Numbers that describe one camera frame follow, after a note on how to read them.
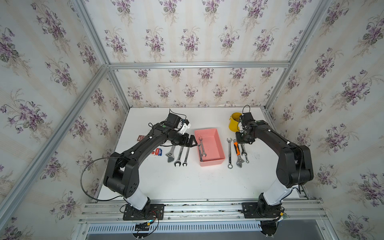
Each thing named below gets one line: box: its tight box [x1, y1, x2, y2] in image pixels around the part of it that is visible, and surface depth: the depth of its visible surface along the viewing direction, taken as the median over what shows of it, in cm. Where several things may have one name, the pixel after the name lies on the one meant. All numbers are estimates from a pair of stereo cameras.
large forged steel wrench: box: [165, 145, 176, 163], surface depth 95 cm
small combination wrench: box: [182, 146, 190, 167], surface depth 93 cm
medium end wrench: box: [198, 137, 207, 157], surface depth 99 cm
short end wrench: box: [226, 138, 233, 169], surface depth 95 cm
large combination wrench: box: [174, 146, 184, 167], surface depth 95 cm
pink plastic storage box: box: [194, 128, 226, 167], surface depth 100 cm
